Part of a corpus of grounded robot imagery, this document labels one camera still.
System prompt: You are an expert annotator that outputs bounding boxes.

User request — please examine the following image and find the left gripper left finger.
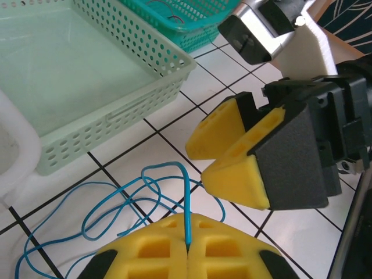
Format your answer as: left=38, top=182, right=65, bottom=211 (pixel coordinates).
left=76, top=213, right=189, bottom=279

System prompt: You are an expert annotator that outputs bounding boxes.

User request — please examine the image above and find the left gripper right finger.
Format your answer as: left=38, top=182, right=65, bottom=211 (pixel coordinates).
left=188, top=213, right=301, bottom=279

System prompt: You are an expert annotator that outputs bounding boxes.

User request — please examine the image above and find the blue wire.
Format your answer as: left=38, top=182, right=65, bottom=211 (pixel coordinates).
left=116, top=162, right=195, bottom=248
left=14, top=177, right=227, bottom=279

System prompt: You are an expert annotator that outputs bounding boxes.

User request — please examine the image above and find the red wire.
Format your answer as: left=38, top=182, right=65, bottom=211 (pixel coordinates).
left=167, top=13, right=186, bottom=25

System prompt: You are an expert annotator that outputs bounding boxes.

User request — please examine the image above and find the teal plastic basket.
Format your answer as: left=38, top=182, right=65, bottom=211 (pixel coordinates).
left=116, top=0, right=242, bottom=53

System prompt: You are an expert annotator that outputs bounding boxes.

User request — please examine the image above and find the light green plastic basket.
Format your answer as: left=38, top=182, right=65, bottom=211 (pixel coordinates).
left=0, top=0, right=198, bottom=177

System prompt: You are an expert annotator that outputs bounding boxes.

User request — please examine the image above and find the white perforated plastic basket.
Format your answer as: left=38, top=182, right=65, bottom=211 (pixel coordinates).
left=0, top=88, right=42, bottom=206

